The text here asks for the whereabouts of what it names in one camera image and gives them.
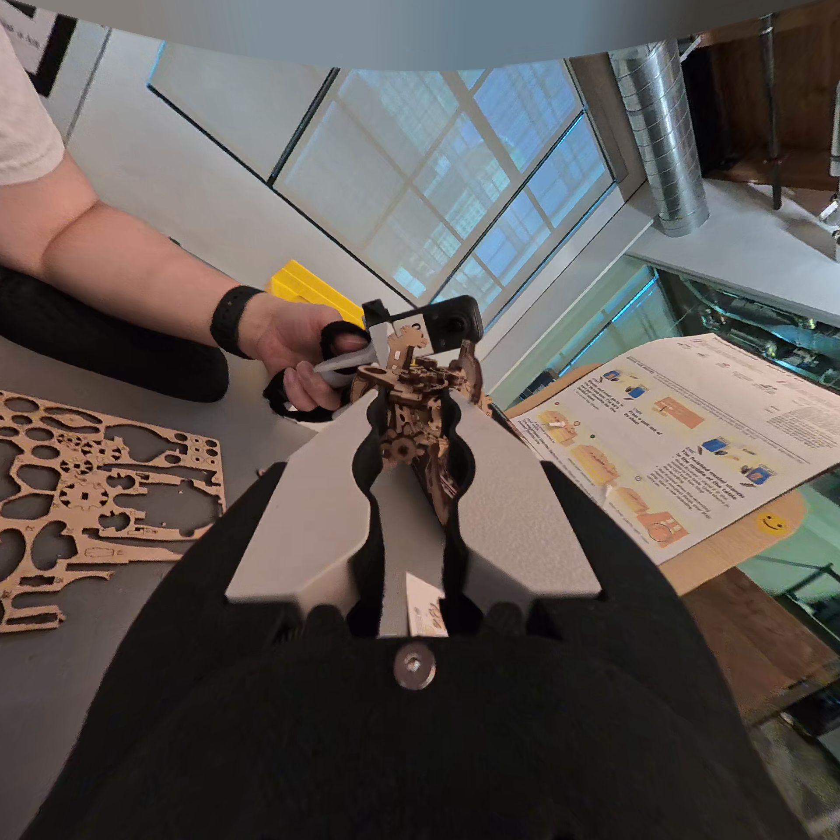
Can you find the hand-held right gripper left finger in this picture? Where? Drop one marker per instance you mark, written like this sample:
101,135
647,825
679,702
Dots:
302,525

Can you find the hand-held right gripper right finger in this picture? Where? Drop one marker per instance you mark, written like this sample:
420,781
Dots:
525,525

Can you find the partly built wooden model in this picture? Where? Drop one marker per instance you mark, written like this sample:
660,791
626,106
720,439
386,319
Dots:
407,407

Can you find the laser-cut plywood parts sheet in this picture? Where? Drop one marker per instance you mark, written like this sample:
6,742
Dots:
131,552

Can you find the person's left hand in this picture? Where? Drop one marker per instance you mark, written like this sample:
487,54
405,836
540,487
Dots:
289,334

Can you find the open instruction booklet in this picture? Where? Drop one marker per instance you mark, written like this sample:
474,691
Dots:
426,607

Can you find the large paned window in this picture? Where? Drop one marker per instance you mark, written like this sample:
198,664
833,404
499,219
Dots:
426,164

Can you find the yellow plastic bin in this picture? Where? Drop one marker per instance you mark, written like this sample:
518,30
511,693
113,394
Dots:
302,282

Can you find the printed task instruction sheet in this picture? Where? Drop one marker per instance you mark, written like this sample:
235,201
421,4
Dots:
689,426

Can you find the black wristband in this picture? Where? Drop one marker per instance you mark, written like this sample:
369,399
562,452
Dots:
233,321

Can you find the yellow smiley sticker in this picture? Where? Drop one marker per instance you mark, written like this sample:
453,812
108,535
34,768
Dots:
774,525

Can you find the person's white shirt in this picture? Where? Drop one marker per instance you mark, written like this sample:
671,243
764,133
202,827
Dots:
26,118

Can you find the silver ventilation duct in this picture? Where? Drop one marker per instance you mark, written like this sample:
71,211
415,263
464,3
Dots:
663,144

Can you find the black bordered wall sign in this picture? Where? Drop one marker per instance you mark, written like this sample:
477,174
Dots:
39,46

